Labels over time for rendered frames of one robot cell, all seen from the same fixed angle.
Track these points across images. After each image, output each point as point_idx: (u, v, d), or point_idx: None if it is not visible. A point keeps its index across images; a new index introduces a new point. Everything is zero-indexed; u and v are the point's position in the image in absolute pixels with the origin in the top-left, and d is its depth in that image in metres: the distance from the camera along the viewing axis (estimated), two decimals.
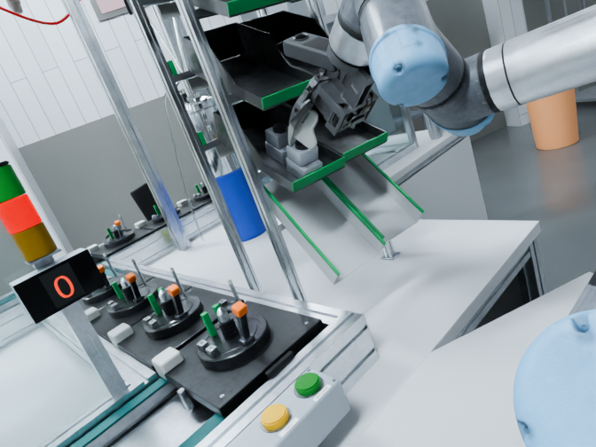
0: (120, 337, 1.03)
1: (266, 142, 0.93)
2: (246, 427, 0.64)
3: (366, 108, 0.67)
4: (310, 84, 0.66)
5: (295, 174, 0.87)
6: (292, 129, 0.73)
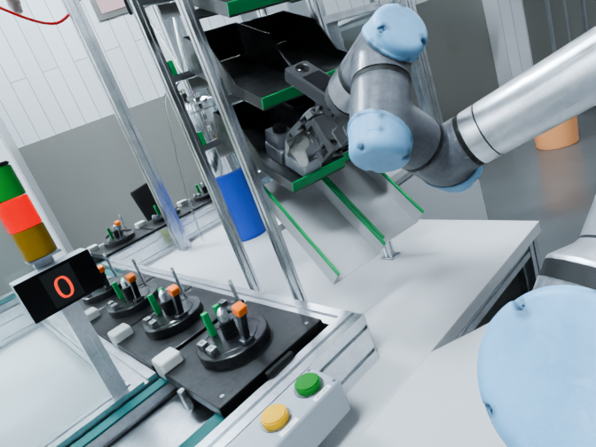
0: (120, 337, 1.03)
1: (266, 142, 0.93)
2: (246, 427, 0.64)
3: None
4: (306, 116, 0.72)
5: (294, 168, 0.86)
6: (288, 147, 0.80)
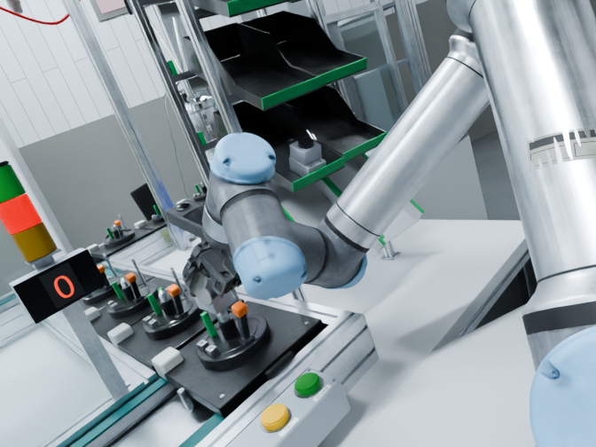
0: (120, 337, 1.03)
1: (290, 157, 0.88)
2: (246, 427, 0.64)
3: None
4: (193, 254, 0.69)
5: (206, 308, 0.80)
6: (188, 288, 0.75)
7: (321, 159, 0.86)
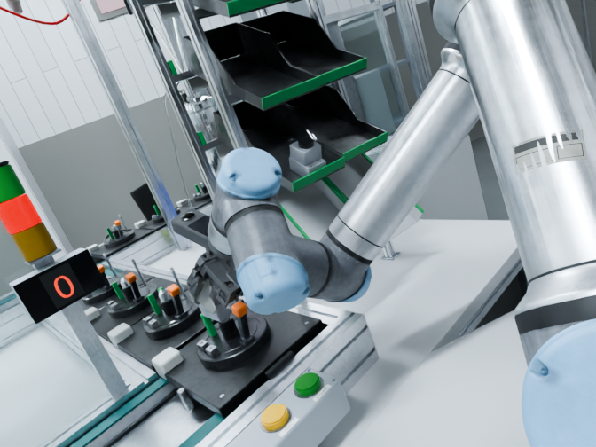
0: (120, 337, 1.03)
1: (290, 157, 0.88)
2: (246, 427, 0.64)
3: None
4: (198, 263, 0.69)
5: (209, 316, 0.80)
6: (192, 296, 0.76)
7: (321, 159, 0.86)
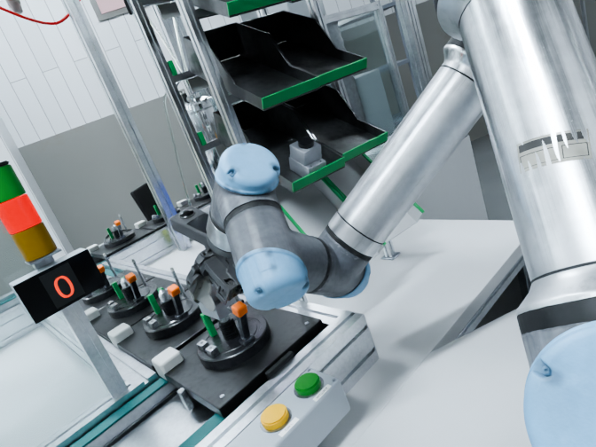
0: (120, 337, 1.03)
1: (290, 157, 0.88)
2: (246, 427, 0.64)
3: None
4: (197, 261, 0.69)
5: (209, 314, 0.80)
6: (192, 294, 0.76)
7: (321, 159, 0.86)
